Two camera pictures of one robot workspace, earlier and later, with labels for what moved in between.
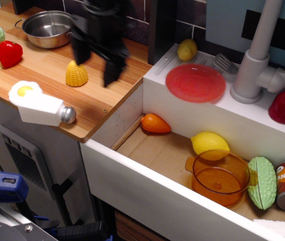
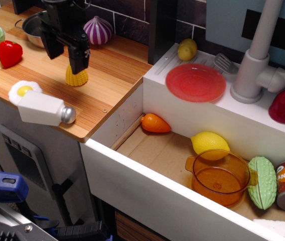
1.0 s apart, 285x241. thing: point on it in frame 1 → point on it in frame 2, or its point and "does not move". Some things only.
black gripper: x=105 y=30 → x=66 y=22
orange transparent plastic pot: x=220 y=177 does not move
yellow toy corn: x=76 y=75 does not move
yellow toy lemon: x=210 y=145 does not move
